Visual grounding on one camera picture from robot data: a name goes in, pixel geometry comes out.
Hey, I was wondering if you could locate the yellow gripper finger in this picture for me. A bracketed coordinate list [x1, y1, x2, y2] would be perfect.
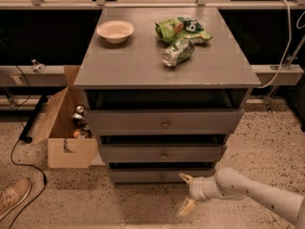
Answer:
[177, 198, 198, 217]
[178, 173, 193, 184]

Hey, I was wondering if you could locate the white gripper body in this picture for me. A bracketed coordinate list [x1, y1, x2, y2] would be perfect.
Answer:
[190, 177, 219, 202]

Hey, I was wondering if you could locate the grey bottom drawer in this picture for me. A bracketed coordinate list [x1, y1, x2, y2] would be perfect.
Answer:
[108, 168, 215, 183]

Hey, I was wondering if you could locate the grey drawer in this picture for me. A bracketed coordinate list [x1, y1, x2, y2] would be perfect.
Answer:
[85, 109, 244, 135]
[108, 168, 215, 183]
[99, 144, 227, 162]

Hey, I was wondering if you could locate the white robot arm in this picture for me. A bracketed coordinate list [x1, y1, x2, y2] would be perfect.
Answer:
[178, 167, 305, 229]

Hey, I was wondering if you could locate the grey middle drawer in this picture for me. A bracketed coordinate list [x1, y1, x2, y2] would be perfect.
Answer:
[99, 144, 227, 162]

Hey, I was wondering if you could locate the grey drawer cabinet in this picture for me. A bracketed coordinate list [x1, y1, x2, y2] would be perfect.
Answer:
[74, 8, 259, 171]

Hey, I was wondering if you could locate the grey top drawer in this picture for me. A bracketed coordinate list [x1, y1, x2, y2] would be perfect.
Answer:
[85, 109, 244, 135]

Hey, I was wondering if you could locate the orange ball in box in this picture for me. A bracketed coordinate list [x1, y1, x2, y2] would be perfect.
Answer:
[73, 131, 80, 138]

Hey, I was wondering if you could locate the dark bottle in box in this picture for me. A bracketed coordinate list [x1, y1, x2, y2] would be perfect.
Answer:
[72, 105, 87, 128]

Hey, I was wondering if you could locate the cardboard box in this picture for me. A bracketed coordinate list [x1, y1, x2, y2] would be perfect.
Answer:
[31, 66, 97, 168]

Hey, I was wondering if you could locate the crushed green soda can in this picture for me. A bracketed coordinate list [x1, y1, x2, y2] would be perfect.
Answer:
[162, 39, 194, 68]

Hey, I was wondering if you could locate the green chip bag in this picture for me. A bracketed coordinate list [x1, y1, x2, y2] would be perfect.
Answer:
[155, 16, 212, 45]

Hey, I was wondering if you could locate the white bowl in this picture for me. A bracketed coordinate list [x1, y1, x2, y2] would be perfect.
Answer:
[96, 20, 134, 44]

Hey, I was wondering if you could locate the black metal bar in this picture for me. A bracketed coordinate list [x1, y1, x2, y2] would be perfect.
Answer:
[19, 94, 47, 143]

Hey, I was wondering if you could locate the tan sneaker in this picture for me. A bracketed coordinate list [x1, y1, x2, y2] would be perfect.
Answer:
[0, 177, 31, 220]

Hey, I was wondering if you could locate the small clear object on ledge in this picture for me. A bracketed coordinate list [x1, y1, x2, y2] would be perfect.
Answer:
[31, 59, 46, 73]

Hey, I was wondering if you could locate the white hanging cable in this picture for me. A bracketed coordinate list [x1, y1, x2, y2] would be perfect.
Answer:
[256, 0, 305, 90]

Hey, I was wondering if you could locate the black floor cable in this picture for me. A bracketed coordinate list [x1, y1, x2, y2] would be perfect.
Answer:
[0, 38, 48, 229]

